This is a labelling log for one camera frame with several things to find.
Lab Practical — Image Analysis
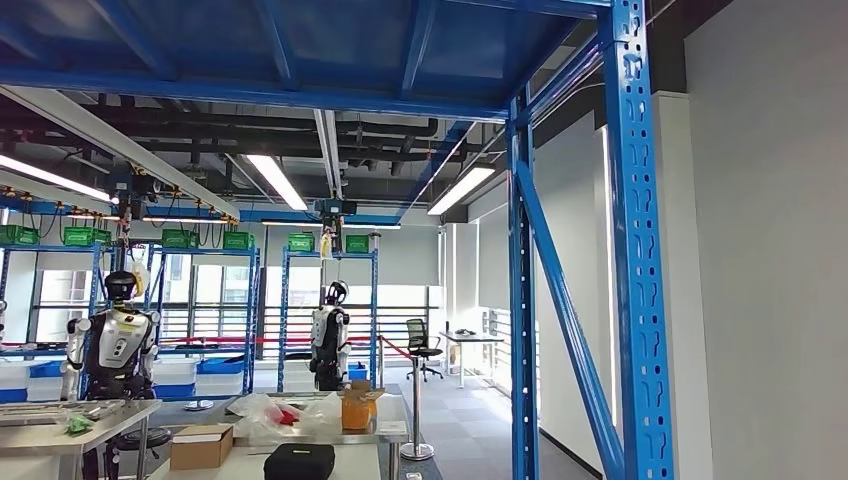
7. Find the large blue steel shelf rack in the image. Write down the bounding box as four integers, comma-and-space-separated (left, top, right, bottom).
0, 0, 676, 480

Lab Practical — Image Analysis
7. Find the stainless steel workbench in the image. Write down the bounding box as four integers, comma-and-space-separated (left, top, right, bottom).
0, 398, 164, 480
227, 390, 411, 480

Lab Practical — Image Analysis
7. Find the grey roller blind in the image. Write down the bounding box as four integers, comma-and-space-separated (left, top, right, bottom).
317, 225, 443, 288

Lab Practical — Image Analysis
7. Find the long ceiling light panel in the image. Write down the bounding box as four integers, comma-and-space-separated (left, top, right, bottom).
245, 154, 310, 213
426, 165, 497, 217
0, 153, 115, 204

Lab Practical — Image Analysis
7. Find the overhead hoist trolley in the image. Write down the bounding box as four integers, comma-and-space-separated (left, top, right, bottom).
105, 168, 162, 225
312, 198, 358, 234

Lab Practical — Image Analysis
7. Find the black mesh office chair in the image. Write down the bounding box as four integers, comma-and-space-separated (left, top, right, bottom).
405, 318, 446, 384

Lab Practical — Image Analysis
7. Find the white office desk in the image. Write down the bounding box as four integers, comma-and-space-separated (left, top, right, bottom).
439, 329, 505, 390

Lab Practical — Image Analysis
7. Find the short red barrier belt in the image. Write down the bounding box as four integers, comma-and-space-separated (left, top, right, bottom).
380, 335, 417, 363

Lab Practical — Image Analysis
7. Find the white black humanoid robot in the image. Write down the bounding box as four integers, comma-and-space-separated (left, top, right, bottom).
309, 280, 353, 393

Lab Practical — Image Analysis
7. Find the blue overhead crane beam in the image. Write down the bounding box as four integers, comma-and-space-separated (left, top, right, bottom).
0, 190, 406, 228

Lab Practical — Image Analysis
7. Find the long red barrier belt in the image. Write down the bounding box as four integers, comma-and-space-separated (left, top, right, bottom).
160, 335, 380, 346

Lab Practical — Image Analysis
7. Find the open orange cardboard box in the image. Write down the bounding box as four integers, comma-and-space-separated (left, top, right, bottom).
340, 379, 388, 433

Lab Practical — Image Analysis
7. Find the white plastic bin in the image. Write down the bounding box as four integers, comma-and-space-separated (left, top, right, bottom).
152, 358, 201, 388
284, 360, 317, 393
194, 374, 246, 398

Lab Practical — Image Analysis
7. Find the white table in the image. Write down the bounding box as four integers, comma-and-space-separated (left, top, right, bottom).
148, 443, 384, 480

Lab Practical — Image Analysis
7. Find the crumpled clear plastic bag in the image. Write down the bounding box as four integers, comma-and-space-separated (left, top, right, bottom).
225, 392, 344, 447

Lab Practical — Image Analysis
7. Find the black zip carrying case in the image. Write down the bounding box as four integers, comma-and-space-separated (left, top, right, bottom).
263, 443, 337, 480

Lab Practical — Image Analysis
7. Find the closed cardboard box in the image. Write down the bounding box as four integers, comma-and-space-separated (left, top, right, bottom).
169, 424, 235, 472

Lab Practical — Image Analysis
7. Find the silver black humanoid robot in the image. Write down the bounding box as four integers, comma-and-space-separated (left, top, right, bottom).
61, 270, 162, 480

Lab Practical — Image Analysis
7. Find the black round stool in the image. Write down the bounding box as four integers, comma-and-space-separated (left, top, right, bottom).
109, 427, 174, 456

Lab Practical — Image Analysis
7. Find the flat metal parts tray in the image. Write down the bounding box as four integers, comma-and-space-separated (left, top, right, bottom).
0, 400, 127, 426

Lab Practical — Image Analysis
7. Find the white overhead gantry rail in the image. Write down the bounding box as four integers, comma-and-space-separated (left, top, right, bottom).
311, 107, 344, 200
0, 84, 242, 221

